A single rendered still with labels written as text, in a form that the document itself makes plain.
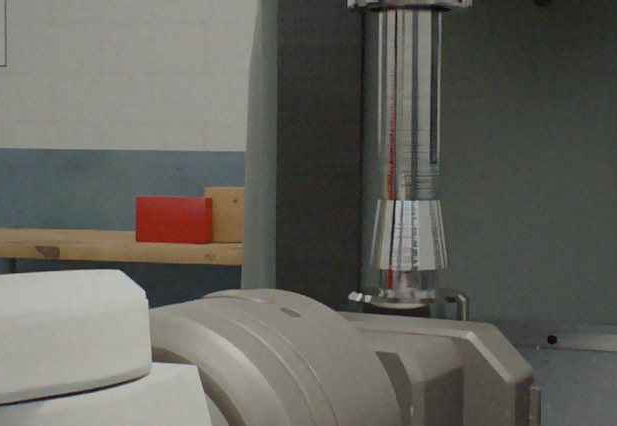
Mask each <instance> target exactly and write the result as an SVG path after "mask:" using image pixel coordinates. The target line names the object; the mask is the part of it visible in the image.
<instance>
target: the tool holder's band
mask: <svg viewBox="0 0 617 426"><path fill-rule="evenodd" d="M349 313H359V314H373V315H386V316H399V317H412V318H425V319H439V320H452V321H467V320H469V318H470V297H469V296H468V295H467V294H466V293H465V292H464V291H461V290H457V289H451V288H443V287H439V290H438V291H436V293H433V294H425V295H396V294H387V293H382V292H381V291H380V290H379V287H367V288H360V289H357V290H355V291H353V292H352V293H351V294H350V295H349Z"/></svg>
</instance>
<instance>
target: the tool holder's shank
mask: <svg viewBox="0 0 617 426"><path fill-rule="evenodd" d="M441 49H442V7H437V6H419V5H399V6H381V7H379V30H378V164H380V166H378V198H380V199H379V200H378V201H377V208H376V214H375V220H374V226H373V233H372V239H371V246H370V252H369V259H368V265H367V266H368V267H372V268H379V290H380V291H381V292H382V293H387V294H396V295H425V294H433V293H436V291H438V290H439V269H443V268H448V267H450V262H449V255H448V248H447V241H446V234H445V227H444V220H443V214H442V207H441V200H438V198H441V166H439V164H441Z"/></svg>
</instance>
